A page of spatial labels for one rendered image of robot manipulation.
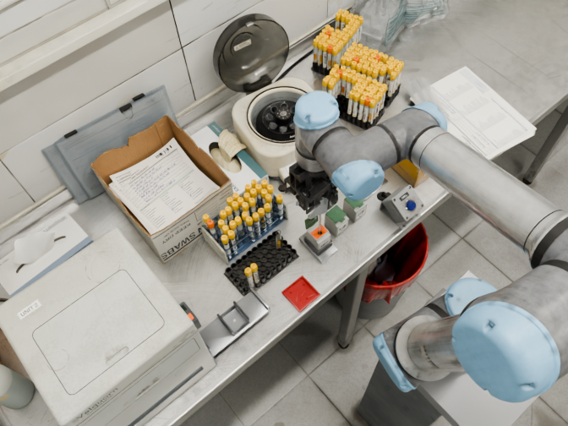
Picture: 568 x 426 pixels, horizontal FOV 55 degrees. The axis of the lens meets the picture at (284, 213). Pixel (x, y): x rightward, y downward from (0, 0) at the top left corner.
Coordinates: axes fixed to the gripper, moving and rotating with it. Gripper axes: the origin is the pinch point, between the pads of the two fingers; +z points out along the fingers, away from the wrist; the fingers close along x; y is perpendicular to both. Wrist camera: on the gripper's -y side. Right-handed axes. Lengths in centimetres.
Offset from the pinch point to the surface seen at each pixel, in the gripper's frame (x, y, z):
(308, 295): 8.3, 10.8, 20.4
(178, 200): -31.2, 21.0, 14.4
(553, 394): 71, -56, 108
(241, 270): -6.5, 19.8, 18.1
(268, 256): -5.5, 12.1, 18.7
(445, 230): -2, -78, 108
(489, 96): -4, -71, 19
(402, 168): -1.7, -31.3, 16.7
